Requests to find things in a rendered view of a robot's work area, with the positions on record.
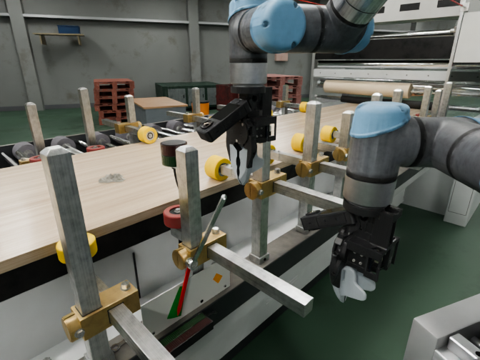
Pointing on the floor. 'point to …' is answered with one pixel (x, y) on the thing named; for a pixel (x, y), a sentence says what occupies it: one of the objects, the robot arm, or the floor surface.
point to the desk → (156, 109)
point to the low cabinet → (183, 94)
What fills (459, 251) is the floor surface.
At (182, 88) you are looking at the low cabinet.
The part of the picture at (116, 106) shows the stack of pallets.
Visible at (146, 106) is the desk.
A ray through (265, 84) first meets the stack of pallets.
